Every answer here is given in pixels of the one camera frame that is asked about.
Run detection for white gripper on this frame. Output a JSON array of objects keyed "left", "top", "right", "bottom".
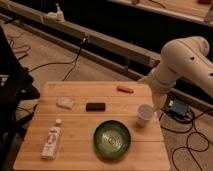
[{"left": 137, "top": 69, "right": 174, "bottom": 111}]

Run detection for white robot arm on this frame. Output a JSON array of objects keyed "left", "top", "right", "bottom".
[{"left": 138, "top": 36, "right": 213, "bottom": 111}]

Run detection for green ceramic bowl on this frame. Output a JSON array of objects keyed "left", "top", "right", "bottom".
[{"left": 93, "top": 120, "right": 131, "bottom": 159}]

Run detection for blue power box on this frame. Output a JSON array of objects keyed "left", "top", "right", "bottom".
[{"left": 169, "top": 99, "right": 188, "bottom": 117}]

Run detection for black rectangular block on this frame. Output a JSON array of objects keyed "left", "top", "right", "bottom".
[{"left": 86, "top": 103, "right": 106, "bottom": 111}]

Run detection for white plastic bottle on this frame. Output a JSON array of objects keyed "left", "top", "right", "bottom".
[{"left": 41, "top": 118, "right": 62, "bottom": 160}]

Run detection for black chair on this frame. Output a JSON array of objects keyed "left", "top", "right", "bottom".
[{"left": 0, "top": 26, "right": 40, "bottom": 171}]

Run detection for black cable bundle right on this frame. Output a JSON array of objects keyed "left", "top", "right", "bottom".
[{"left": 158, "top": 107, "right": 213, "bottom": 171}]

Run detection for long metal rail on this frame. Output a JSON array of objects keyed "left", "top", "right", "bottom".
[{"left": 0, "top": 0, "right": 213, "bottom": 115}]

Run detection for black floor cable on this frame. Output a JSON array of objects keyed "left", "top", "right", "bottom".
[{"left": 28, "top": 39, "right": 88, "bottom": 82}]

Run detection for white clamp on rail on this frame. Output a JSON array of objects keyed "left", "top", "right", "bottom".
[{"left": 46, "top": 4, "right": 65, "bottom": 22}]

